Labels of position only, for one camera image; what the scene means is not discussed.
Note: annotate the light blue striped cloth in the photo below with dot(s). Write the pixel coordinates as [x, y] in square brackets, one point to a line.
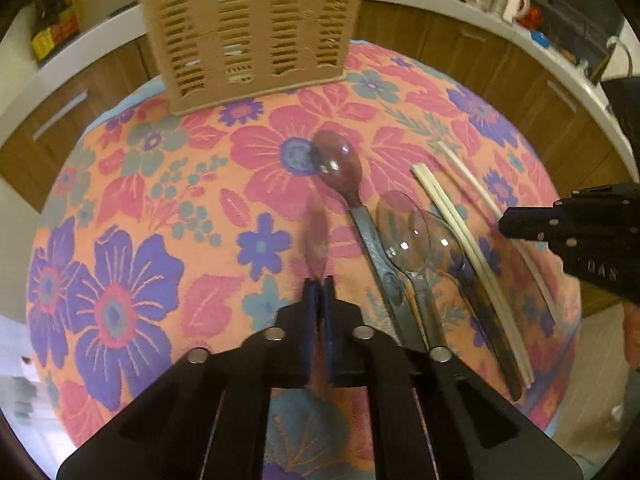
[127, 97]

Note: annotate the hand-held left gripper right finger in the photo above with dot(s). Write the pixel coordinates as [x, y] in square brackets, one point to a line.
[329, 310]

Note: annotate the beige plastic utensil basket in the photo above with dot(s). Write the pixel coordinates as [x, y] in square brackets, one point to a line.
[250, 20]

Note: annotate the metal faucet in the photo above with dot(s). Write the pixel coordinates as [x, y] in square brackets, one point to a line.
[620, 52]

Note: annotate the white chopstick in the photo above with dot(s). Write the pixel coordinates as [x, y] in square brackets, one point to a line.
[450, 232]
[472, 177]
[462, 225]

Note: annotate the clear plastic spoon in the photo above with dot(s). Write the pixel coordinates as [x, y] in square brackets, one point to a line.
[402, 235]
[447, 252]

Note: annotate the orange floral cloth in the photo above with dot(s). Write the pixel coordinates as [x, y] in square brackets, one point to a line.
[200, 210]

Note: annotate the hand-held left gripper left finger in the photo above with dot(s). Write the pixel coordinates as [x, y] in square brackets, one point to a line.
[312, 310]

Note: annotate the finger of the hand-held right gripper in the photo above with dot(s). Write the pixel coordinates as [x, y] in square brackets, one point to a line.
[530, 225]

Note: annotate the red label soy sauce bottle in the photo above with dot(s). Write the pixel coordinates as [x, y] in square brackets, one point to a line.
[64, 22]

